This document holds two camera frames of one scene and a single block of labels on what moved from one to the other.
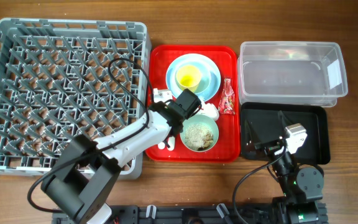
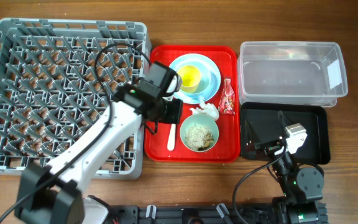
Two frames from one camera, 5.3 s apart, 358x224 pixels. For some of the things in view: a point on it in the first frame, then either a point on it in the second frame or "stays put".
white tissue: x=209 y=109 stays put
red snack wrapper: x=227 y=101 stays put
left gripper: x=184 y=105 to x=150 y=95
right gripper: x=252 y=136 stays put
